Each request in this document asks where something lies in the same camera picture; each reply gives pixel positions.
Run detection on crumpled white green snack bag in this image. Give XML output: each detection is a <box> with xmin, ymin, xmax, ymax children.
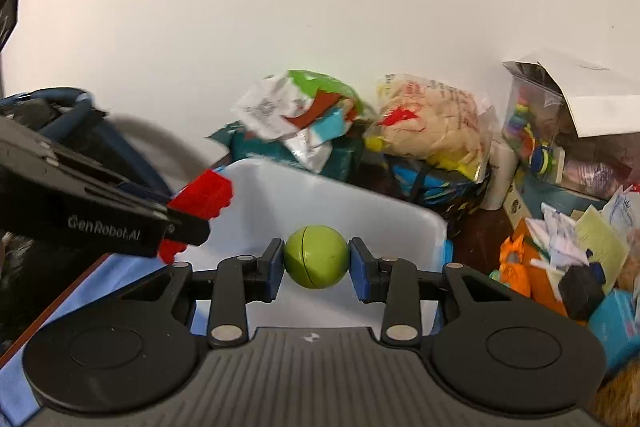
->
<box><xmin>232</xmin><ymin>69</ymin><xmax>364</xmax><ymax>148</ymax></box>

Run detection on blue cloth mat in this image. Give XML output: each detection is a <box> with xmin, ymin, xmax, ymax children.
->
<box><xmin>1</xmin><ymin>256</ymin><xmax>208</xmax><ymax>426</ymax></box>

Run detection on teal tissue pack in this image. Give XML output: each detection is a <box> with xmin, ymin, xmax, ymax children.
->
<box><xmin>208</xmin><ymin>121</ymin><xmax>364</xmax><ymax>182</ymax></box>

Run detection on white plastic bin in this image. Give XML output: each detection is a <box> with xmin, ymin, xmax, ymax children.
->
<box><xmin>178</xmin><ymin>159</ymin><xmax>446</xmax><ymax>329</ymax></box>

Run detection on red toy brick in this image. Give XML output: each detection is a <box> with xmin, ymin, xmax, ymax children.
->
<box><xmin>158</xmin><ymin>170</ymin><xmax>233</xmax><ymax>265</ymax></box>

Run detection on clear box with colourful toys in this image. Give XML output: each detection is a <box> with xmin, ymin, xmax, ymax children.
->
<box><xmin>502</xmin><ymin>66</ymin><xmax>639</xmax><ymax>198</ymax></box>

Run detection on orange dinosaur toy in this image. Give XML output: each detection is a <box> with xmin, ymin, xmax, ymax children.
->
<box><xmin>489</xmin><ymin>235</ymin><xmax>532</xmax><ymax>298</ymax></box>

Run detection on green ball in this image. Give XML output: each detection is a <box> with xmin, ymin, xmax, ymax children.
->
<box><xmin>283</xmin><ymin>225</ymin><xmax>349</xmax><ymax>289</ymax></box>

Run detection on orange box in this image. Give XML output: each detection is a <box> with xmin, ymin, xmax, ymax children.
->
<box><xmin>511</xmin><ymin>219</ymin><xmax>569</xmax><ymax>318</ymax></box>

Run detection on white paper sheet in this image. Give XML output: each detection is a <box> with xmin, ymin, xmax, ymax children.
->
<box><xmin>503</xmin><ymin>49</ymin><xmax>639</xmax><ymax>138</ymax></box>

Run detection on prawn cracker bag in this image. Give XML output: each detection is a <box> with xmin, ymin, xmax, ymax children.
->
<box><xmin>364</xmin><ymin>74</ymin><xmax>497</xmax><ymax>183</ymax></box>

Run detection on light blue box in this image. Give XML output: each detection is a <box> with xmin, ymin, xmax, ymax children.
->
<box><xmin>587</xmin><ymin>289</ymin><xmax>639</xmax><ymax>374</ymax></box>

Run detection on black small box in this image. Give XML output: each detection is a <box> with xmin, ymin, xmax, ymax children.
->
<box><xmin>559</xmin><ymin>262</ymin><xmax>605</xmax><ymax>321</ymax></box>

